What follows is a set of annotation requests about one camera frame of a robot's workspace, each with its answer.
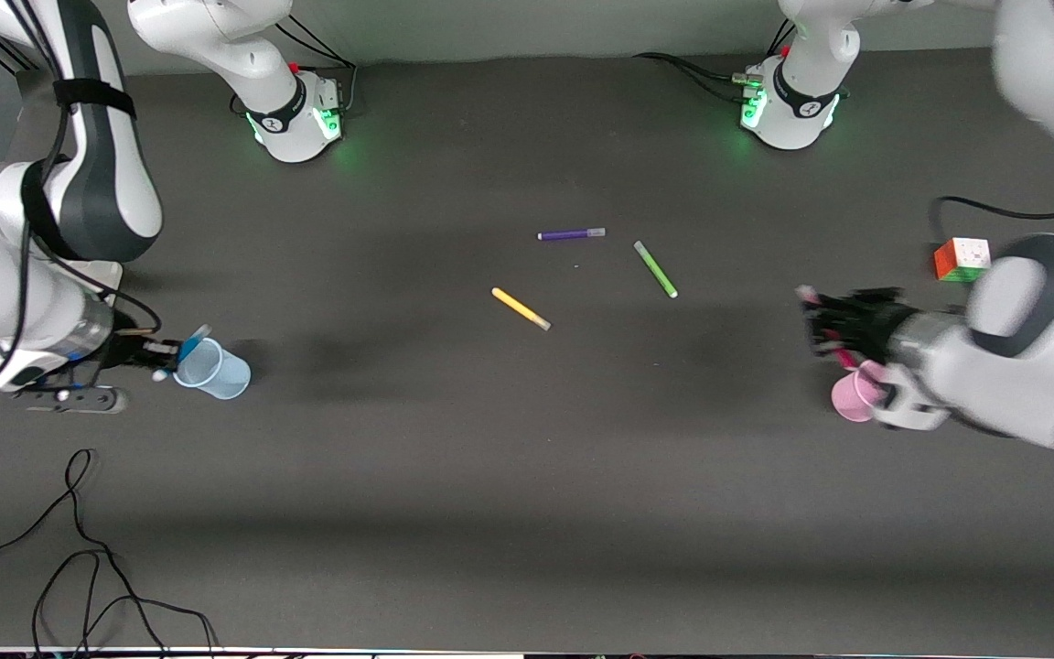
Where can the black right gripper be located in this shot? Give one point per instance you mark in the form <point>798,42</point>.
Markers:
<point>130,351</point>

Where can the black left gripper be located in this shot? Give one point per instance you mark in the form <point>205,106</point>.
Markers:
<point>867,327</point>

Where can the blue marker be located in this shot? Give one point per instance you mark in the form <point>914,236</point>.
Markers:
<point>192,345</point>

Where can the pink marker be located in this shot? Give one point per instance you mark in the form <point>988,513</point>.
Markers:
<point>806,293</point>

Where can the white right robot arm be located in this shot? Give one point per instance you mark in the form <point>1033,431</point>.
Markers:
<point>97,183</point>

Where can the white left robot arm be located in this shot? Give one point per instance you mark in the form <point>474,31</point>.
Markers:
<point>1030,366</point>

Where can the blue plastic cup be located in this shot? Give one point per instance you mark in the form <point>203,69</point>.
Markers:
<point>220,373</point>

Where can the pink plastic cup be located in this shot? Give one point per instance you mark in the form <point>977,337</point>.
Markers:
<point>852,398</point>

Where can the colourful puzzle cube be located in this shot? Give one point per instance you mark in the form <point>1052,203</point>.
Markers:
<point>964,260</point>

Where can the green marker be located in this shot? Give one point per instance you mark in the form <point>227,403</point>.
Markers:
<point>655,269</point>

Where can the purple marker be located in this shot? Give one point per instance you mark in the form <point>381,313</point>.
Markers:
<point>573,234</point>

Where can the yellow marker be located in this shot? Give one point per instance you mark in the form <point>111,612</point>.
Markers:
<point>520,308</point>

